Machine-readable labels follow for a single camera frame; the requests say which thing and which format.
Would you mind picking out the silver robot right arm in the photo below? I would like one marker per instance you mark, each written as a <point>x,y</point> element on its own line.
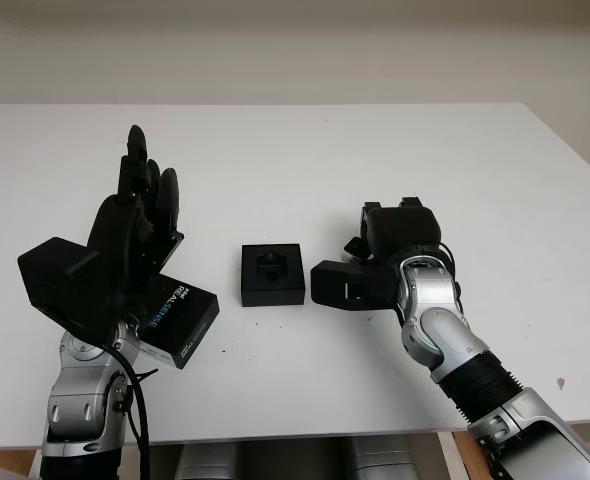
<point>440,325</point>

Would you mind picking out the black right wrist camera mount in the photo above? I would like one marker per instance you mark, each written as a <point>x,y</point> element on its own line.
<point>335,285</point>

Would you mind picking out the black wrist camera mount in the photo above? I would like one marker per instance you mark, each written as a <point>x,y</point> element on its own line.
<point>55,275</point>
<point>335,285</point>

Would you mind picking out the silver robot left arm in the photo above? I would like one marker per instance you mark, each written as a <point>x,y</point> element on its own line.
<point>80,395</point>

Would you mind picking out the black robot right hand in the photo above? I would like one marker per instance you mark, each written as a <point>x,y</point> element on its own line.
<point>405,227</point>

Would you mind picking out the black RealSense box lid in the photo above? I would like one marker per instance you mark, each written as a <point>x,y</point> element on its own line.
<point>190,315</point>

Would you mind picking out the black camera box base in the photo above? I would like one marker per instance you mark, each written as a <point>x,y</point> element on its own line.
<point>275,295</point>

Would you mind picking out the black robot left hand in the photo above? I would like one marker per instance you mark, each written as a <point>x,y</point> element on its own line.
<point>117,240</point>

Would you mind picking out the small silver black camera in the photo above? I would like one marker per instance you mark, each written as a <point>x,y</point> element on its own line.
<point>355,248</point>

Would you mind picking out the white table leg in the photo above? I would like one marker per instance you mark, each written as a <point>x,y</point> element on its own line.
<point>450,460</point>
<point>35,465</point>

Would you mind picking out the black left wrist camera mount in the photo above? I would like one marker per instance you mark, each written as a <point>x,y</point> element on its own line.
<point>55,275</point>

